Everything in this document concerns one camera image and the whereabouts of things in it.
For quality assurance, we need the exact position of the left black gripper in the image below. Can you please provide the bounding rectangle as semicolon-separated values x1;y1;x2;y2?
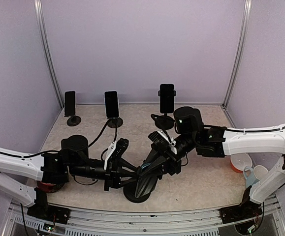
68;158;142;192

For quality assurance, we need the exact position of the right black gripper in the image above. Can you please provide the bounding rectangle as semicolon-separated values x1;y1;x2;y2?
139;132;198;178

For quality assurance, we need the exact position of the teal phone diagonal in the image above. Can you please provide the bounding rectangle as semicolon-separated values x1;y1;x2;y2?
134;177;158;198

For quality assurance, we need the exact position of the black clamp phone stand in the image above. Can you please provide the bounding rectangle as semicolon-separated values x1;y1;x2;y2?
123;177;158;204

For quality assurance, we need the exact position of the black gooseneck phone stand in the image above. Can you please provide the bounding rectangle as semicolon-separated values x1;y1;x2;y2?
151;89;177;130

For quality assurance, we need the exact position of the folding phone stand wood base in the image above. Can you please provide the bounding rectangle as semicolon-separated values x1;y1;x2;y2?
66;116;81;127

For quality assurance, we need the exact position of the light blue case phone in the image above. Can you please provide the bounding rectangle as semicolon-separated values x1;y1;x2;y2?
104;91;120;119

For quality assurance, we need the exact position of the clear case phone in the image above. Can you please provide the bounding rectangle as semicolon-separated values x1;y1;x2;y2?
64;91;76;117

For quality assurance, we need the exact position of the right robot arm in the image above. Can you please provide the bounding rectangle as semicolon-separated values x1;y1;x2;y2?
134;106;285;218

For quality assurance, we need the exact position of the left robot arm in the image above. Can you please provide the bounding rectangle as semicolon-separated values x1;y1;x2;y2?
0;135;137;221

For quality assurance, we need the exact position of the red patterned round tin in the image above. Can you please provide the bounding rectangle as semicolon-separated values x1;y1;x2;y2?
36;181;65;193

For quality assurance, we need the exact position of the orange white bowl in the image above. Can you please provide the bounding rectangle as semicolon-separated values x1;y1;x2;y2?
230;153;253;174

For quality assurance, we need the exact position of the light blue mug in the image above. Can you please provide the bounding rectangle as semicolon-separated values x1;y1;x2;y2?
243;165;269;188

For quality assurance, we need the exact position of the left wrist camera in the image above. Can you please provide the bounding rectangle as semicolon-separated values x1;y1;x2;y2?
103;138;129;171

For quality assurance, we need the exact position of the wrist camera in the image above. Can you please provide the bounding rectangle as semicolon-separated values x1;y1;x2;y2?
103;138;129;171
148;131;177;154

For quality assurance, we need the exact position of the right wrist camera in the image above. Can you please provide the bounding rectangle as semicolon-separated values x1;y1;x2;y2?
148;131;177;154

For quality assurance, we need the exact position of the aluminium front rail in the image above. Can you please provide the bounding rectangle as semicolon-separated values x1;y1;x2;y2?
8;196;285;236

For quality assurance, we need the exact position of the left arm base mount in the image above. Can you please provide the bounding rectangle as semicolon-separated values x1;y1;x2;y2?
27;203;71;225

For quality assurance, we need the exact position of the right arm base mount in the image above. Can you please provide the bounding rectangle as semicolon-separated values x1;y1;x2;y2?
220;205;263;224

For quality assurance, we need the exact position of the right aluminium frame post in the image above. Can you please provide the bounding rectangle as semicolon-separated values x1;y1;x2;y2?
222;0;252;110

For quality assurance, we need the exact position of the aluminium frame post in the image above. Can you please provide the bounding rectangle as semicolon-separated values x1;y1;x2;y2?
34;0;64;110
222;0;252;110

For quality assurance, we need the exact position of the left aluminium frame post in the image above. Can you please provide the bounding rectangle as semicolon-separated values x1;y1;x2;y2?
34;0;64;110

